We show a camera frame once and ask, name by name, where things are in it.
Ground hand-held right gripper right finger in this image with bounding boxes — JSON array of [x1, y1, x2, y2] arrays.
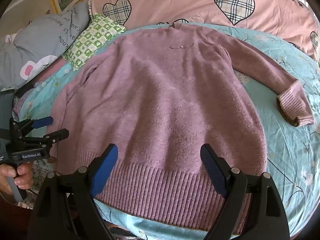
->
[[200, 143, 292, 240]]

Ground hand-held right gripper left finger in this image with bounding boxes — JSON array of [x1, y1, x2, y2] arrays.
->
[[27, 143, 119, 240]]

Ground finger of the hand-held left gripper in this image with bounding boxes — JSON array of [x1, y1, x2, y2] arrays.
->
[[15, 116, 54, 136], [17, 128, 69, 151]]

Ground mauve knitted sweater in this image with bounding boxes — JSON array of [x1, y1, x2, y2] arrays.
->
[[47, 22, 315, 235]]

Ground person's left hand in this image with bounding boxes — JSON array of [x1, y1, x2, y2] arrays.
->
[[0, 163, 33, 196]]

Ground dark red cloth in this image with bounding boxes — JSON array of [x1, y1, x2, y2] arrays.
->
[[0, 192, 38, 240]]

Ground teal floral bed sheet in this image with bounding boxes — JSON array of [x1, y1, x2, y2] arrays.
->
[[15, 25, 320, 240]]

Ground grey printed pillow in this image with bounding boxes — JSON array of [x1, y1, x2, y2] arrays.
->
[[0, 0, 92, 90]]

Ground green checked pillow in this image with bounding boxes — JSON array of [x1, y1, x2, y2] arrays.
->
[[61, 14, 128, 71]]

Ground pink quilt with plaid hearts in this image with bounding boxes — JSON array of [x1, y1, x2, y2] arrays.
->
[[88, 0, 320, 64]]

